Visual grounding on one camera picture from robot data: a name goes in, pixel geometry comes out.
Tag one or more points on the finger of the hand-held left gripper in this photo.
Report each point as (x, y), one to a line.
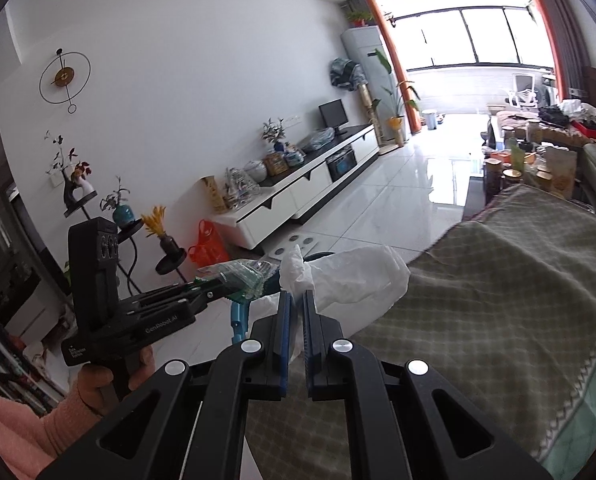
(198, 302)
(178, 290)

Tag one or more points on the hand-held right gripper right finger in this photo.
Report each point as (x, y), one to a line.
(309, 332)

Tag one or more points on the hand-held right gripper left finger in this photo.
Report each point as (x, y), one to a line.
(284, 332)

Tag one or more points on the teal plastic bin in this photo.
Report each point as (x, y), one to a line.
(238, 320)

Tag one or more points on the clear green plastic wrapper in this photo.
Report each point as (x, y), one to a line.
(243, 275)

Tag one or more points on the white plastic bag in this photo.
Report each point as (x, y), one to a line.
(358, 280)

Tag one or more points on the person's left forearm pink sleeve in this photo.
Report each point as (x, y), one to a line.
(13, 430)

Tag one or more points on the person's left hand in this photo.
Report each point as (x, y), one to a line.
(94, 387)

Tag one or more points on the black metal plant stand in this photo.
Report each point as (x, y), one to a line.
(170, 261)

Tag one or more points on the dark vase with yellow wheat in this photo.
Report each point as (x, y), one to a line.
(168, 245)

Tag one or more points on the orange plastic bag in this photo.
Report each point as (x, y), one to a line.
(205, 250)

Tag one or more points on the teal vase with plant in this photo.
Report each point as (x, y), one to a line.
(124, 216)

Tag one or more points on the white vase with red leaves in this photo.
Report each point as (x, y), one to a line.
(83, 189)

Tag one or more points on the white bathroom scale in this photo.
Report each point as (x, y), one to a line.
(298, 245)

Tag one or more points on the dark shelf unit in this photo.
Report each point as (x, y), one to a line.
(8, 285)

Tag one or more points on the yellow cardboard box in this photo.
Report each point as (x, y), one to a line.
(213, 195)

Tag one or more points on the clear glass ship model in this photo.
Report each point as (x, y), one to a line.
(240, 190)

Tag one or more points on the white black TV cabinet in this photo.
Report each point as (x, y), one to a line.
(298, 192)

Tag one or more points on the gold framed box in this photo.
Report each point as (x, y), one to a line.
(274, 164)

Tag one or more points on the beige checked blanket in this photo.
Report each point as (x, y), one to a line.
(478, 310)

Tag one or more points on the blue white porcelain bowl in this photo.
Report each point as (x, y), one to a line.
(294, 157)

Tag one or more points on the bonsai in blue pot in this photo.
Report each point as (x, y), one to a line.
(274, 135)

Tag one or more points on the clear plastic bag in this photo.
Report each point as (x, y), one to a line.
(320, 139)

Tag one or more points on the black monitor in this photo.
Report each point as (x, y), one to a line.
(333, 114)

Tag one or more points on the large leaf plant yellow pot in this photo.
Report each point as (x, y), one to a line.
(395, 125)

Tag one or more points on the gold column stand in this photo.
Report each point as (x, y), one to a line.
(370, 115)

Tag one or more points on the dark coffee table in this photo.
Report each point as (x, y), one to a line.
(493, 185)

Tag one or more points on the small white pedal bin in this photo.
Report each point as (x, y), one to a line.
(429, 120)

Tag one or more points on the group of glass jars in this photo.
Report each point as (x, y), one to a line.
(510, 177)

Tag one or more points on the grey blue bag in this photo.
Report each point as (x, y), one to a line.
(347, 74)

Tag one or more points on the green patterned mat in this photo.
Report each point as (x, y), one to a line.
(583, 435)

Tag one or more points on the white standing air conditioner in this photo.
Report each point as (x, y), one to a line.
(368, 45)

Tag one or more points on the tan paper bag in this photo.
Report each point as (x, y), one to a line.
(560, 170)

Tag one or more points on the small potted plant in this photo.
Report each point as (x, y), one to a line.
(359, 17)

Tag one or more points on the white office chair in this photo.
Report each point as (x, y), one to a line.
(523, 92)

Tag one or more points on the large window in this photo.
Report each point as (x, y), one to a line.
(438, 35)

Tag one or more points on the orange grey curtain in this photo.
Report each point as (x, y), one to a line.
(553, 35)

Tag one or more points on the white wall switch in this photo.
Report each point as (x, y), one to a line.
(54, 179)

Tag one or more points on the round black wall clock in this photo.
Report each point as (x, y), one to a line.
(64, 77)

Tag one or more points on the white wall sockets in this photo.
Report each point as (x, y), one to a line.
(290, 121)

